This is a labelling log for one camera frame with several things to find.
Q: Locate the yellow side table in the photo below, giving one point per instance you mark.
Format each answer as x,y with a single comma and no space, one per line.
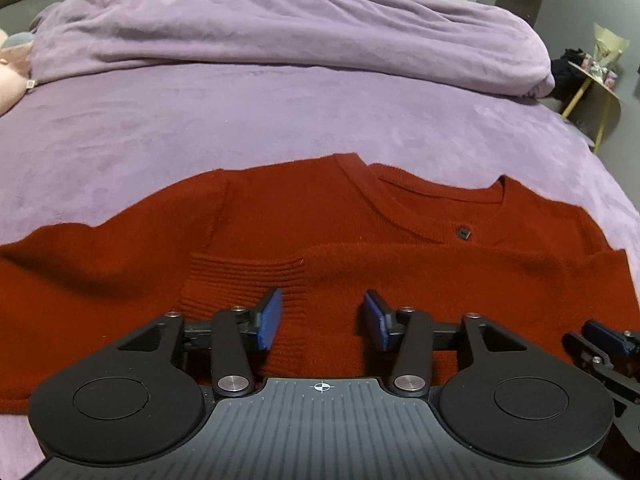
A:
602,97

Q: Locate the purple bed sheet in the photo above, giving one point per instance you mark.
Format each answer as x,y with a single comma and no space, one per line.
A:
150,125

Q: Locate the red knit sweater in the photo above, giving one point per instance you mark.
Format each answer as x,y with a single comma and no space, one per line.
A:
350,270

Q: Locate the pink plush toy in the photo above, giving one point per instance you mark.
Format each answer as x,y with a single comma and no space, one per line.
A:
12,72

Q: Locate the purple fleece blanket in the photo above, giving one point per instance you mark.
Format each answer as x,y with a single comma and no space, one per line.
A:
280,30

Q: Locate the cream paper bag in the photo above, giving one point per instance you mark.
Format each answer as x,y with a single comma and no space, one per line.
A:
607,45

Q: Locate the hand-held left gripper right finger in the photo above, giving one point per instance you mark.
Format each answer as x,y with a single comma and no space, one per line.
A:
375,320

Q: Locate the dark cloth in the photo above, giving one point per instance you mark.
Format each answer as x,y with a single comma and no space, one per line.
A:
567,72

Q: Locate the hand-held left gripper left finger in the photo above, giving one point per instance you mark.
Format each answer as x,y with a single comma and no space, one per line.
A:
270,317

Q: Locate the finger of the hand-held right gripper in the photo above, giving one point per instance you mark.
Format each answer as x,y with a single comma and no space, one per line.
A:
606,332

